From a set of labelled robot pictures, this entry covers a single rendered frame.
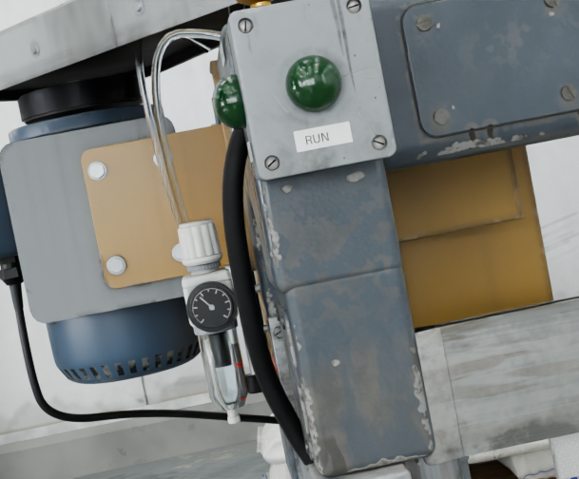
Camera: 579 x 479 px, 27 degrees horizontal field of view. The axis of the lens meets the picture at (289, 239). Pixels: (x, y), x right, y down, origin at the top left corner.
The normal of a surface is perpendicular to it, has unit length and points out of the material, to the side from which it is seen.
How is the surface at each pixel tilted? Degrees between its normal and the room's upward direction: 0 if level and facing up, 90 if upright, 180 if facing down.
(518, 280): 90
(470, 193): 90
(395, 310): 90
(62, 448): 90
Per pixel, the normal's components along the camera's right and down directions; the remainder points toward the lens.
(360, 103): 0.07, 0.04
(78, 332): -0.46, 0.15
